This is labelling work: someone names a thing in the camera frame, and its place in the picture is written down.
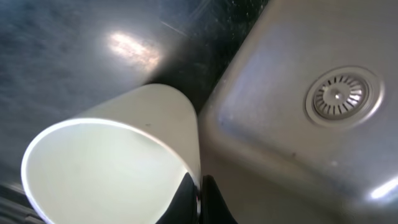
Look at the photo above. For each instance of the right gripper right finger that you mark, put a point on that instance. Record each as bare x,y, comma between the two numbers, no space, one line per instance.
213,205

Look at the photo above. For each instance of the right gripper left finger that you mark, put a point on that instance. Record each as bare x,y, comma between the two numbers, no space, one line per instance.
183,205

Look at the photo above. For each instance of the steel sink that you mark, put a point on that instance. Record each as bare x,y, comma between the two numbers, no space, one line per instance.
280,93

